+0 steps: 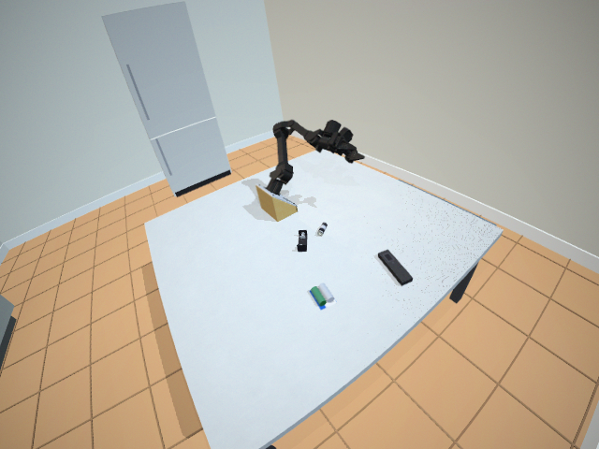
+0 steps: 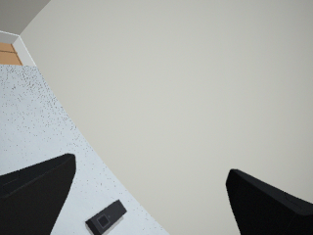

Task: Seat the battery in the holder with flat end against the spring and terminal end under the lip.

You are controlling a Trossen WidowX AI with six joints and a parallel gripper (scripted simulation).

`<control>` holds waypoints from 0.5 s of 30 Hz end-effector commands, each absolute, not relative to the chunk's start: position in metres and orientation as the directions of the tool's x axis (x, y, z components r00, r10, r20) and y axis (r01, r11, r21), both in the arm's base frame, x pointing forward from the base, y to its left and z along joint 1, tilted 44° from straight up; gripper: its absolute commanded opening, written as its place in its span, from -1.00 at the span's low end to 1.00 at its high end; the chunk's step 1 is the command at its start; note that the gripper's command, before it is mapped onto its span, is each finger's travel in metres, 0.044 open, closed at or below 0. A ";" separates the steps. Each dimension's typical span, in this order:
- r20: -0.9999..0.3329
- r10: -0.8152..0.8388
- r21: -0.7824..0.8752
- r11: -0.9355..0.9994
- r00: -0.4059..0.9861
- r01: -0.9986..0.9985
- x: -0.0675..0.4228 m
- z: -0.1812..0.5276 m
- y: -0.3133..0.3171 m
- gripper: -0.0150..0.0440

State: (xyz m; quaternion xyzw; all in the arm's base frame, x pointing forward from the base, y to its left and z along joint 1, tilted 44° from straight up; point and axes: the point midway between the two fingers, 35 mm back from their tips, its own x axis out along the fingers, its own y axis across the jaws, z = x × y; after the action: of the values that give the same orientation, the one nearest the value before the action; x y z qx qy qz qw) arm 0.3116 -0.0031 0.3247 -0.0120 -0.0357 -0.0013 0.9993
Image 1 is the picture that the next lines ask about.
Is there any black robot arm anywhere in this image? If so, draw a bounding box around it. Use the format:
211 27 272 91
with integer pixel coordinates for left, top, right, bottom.
264 120 353 196

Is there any black and white battery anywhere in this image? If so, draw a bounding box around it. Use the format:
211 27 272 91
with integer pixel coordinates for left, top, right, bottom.
317 223 328 237

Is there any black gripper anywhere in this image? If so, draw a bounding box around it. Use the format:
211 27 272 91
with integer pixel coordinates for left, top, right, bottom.
327 132 365 164

